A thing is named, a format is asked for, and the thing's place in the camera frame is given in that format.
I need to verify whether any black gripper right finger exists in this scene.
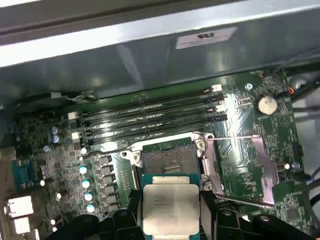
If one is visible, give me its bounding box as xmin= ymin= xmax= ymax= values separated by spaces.
xmin=199 ymin=190 xmax=313 ymax=240

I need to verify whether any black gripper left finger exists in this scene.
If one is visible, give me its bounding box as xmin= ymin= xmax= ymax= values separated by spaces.
xmin=48 ymin=188 xmax=144 ymax=240

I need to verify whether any thin wire locking lever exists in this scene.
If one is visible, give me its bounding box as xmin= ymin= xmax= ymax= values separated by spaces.
xmin=81 ymin=147 xmax=135 ymax=159
xmin=216 ymin=195 xmax=275 ymax=208

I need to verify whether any silver CPU green substrate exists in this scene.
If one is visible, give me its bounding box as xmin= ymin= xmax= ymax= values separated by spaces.
xmin=140 ymin=173 xmax=201 ymax=238

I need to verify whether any CPU socket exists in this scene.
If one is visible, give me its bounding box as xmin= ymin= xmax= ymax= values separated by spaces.
xmin=119 ymin=131 xmax=216 ymax=193

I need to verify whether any green motherboard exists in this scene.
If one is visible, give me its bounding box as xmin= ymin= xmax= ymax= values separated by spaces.
xmin=13 ymin=71 xmax=313 ymax=240

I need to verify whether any round coin battery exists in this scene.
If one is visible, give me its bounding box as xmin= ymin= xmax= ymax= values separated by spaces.
xmin=254 ymin=94 xmax=279 ymax=116

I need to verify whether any black and silver PC case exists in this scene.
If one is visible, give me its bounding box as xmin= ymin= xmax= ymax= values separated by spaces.
xmin=0 ymin=0 xmax=320 ymax=240

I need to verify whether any white case sticker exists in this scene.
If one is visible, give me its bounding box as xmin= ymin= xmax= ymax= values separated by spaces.
xmin=174 ymin=26 xmax=238 ymax=50

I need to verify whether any black taped wire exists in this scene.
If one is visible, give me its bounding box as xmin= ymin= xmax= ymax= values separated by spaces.
xmin=16 ymin=90 xmax=100 ymax=104

